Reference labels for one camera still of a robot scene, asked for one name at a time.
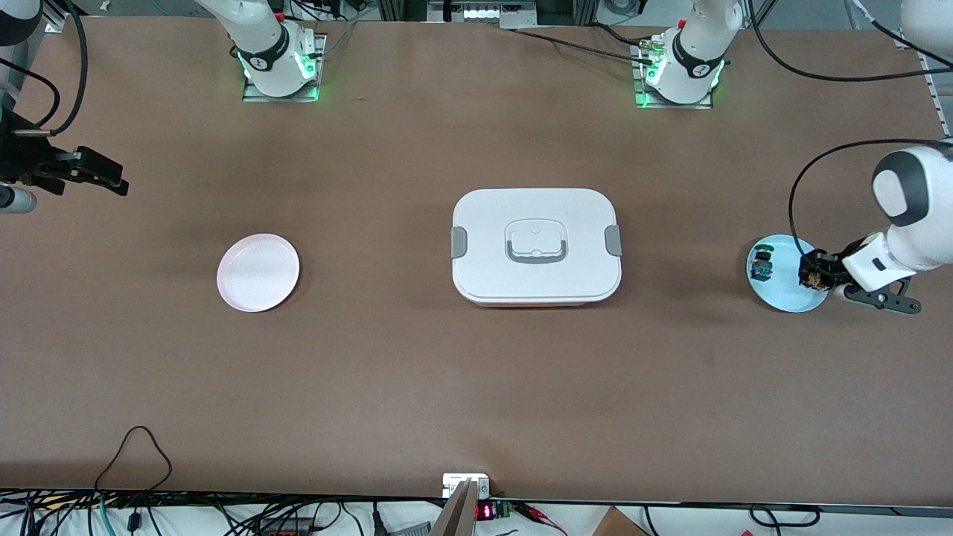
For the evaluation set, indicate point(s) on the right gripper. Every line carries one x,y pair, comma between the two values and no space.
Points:
24,157

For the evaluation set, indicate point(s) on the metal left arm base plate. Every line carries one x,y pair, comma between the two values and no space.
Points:
648,100

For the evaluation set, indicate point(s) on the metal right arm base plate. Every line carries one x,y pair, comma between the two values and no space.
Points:
253,93

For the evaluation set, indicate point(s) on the white lunch box grey clips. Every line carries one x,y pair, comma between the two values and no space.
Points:
536,249

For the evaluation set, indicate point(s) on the grey camera mount bar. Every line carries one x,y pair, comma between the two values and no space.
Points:
458,514

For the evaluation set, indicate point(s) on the aluminium frame rail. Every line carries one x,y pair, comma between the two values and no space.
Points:
934,89

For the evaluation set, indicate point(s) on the pink round plate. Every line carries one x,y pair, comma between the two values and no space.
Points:
258,272

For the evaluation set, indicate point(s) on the white box at table edge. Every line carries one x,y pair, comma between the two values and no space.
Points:
456,482

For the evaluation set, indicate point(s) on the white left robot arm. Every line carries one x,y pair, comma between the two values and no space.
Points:
692,52

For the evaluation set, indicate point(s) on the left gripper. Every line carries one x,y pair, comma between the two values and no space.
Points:
817,268

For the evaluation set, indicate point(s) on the red digit display module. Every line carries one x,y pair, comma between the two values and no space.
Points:
488,511

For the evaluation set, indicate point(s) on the green blue switch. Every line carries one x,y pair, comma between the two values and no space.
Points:
762,264

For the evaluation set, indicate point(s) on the red clip lead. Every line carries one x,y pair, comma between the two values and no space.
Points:
540,514

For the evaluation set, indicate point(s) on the orange push button switch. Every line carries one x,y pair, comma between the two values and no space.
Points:
813,280

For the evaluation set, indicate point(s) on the light blue round plate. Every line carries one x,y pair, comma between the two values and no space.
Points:
782,294

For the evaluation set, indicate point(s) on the black device with white lights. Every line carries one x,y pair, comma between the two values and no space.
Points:
484,11

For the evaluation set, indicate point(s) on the brown cardboard box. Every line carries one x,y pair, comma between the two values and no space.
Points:
618,525

